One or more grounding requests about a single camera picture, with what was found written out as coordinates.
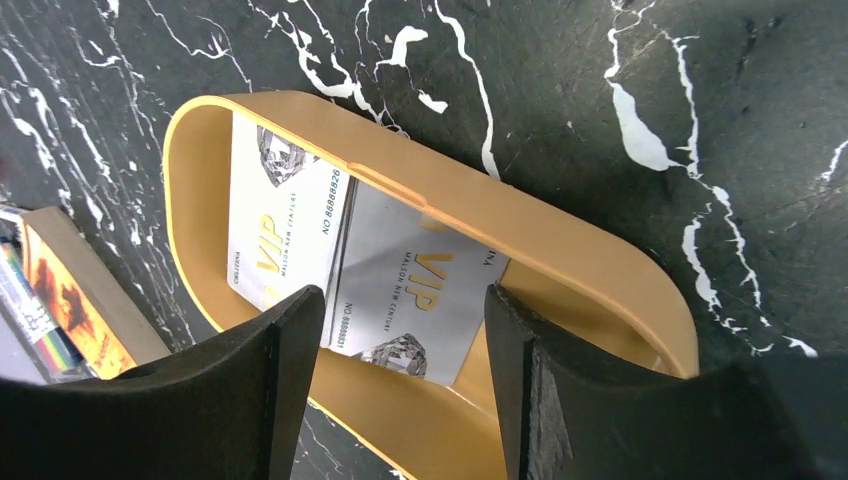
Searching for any tan oval tray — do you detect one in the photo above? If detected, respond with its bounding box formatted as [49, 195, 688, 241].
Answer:
[162, 91, 699, 479]

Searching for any orange paperback book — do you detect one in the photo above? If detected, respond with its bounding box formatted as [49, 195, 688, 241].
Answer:
[20, 207, 171, 379]

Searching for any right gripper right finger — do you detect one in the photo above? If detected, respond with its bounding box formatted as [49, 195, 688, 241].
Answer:
[484, 285, 847, 479]

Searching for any white VIP card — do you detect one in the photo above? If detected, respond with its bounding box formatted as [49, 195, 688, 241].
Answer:
[227, 113, 350, 310]

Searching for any pack of coloured markers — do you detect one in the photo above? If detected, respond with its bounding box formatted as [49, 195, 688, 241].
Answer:
[1, 205, 90, 385]

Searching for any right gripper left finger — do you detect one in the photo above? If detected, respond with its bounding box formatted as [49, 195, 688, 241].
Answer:
[1, 285, 325, 479]

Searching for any silver VIP card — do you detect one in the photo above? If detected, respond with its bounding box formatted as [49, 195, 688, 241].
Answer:
[325, 182, 509, 385]

